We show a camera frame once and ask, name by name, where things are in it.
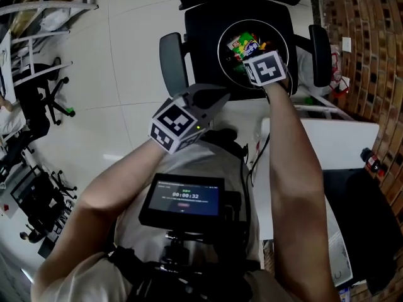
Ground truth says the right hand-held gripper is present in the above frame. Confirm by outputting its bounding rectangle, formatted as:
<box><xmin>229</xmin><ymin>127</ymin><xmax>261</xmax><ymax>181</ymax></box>
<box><xmin>242</xmin><ymin>50</ymin><xmax>287</xmax><ymax>87</ymax></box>

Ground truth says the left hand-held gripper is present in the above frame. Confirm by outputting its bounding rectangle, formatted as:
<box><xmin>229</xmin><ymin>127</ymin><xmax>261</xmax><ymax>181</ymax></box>
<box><xmin>147</xmin><ymin>84</ymin><xmax>232</xmax><ymax>154</ymax></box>

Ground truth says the green snack bag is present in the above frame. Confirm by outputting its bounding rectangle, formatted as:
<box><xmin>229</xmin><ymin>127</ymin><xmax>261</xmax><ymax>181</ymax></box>
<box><xmin>227</xmin><ymin>31</ymin><xmax>261</xmax><ymax>61</ymax></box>

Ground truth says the person's left forearm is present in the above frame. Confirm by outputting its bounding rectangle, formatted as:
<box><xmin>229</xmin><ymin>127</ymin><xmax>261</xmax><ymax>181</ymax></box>
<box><xmin>33</xmin><ymin>136</ymin><xmax>167</xmax><ymax>283</ymax></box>

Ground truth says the person's right forearm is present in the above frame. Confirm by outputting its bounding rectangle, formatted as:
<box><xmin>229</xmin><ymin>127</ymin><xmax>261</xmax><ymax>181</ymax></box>
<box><xmin>263</xmin><ymin>80</ymin><xmax>334</xmax><ymax>297</ymax></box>

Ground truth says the person's white shirt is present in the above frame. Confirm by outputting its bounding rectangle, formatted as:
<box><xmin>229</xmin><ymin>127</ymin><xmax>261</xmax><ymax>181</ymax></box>
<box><xmin>31</xmin><ymin>129</ymin><xmax>294</xmax><ymax>302</ymax></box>

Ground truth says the black mesh office chair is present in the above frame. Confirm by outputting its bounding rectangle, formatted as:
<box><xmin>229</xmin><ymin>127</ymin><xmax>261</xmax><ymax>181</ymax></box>
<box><xmin>159</xmin><ymin>0</ymin><xmax>333</xmax><ymax>102</ymax></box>

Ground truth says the chest-mounted monitor screen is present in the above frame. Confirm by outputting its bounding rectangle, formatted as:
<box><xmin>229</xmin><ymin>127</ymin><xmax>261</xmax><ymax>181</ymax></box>
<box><xmin>138</xmin><ymin>173</ymin><xmax>226</xmax><ymax>230</ymax></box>

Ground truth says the white table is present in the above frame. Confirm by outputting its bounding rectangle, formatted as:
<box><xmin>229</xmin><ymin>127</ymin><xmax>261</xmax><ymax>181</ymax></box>
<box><xmin>260</xmin><ymin>117</ymin><xmax>380</xmax><ymax>289</ymax></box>

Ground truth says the red-capped cola bottle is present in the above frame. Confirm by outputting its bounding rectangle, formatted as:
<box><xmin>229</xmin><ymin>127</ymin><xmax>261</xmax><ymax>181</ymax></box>
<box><xmin>360</xmin><ymin>148</ymin><xmax>387</xmax><ymax>177</ymax></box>

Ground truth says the black mini fridge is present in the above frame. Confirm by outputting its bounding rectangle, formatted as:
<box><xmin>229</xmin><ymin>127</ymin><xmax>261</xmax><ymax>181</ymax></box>
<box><xmin>321</xmin><ymin>167</ymin><xmax>403</xmax><ymax>296</ymax></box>

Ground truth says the white metal rack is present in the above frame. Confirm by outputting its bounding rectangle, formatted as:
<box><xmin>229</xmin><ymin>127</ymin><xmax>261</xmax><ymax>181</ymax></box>
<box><xmin>0</xmin><ymin>0</ymin><xmax>99</xmax><ymax>85</ymax></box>

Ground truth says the red wire basket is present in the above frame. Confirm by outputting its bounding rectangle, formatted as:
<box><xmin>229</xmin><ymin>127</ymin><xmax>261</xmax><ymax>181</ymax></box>
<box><xmin>329</xmin><ymin>44</ymin><xmax>351</xmax><ymax>98</ymax></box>

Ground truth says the black chest camera rig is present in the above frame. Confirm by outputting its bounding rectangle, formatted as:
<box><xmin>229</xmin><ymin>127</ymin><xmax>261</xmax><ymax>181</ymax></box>
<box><xmin>106</xmin><ymin>190</ymin><xmax>263</xmax><ymax>302</ymax></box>

